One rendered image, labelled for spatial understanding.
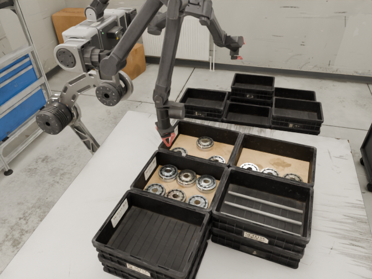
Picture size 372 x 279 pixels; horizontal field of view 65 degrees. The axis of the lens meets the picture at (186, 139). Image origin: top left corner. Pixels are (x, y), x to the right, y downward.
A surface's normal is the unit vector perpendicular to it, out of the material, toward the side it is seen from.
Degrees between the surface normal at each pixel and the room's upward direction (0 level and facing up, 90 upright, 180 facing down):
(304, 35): 90
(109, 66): 83
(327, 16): 90
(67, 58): 90
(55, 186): 0
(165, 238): 0
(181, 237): 0
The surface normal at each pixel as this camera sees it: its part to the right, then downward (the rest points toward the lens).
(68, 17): -0.18, 0.59
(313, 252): -0.03, -0.78
